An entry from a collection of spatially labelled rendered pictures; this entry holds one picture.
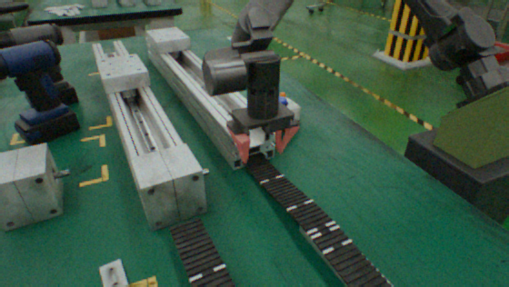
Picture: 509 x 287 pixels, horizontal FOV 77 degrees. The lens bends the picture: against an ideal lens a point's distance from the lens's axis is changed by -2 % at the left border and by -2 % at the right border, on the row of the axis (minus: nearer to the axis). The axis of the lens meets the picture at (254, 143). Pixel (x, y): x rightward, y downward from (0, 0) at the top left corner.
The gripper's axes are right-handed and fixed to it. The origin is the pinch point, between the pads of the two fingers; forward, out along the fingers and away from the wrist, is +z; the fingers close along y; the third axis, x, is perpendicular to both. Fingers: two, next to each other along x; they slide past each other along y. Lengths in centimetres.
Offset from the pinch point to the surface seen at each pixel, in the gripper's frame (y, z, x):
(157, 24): -17, 15, -187
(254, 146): 0.0, 0.6, -3.6
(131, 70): 18.0, -7.6, -37.8
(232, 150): 4.9, -0.1, -3.5
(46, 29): 35, -16, -54
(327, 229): -0.7, 1.5, 20.7
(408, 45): -264, 62, -183
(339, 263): 1.5, 1.7, 26.5
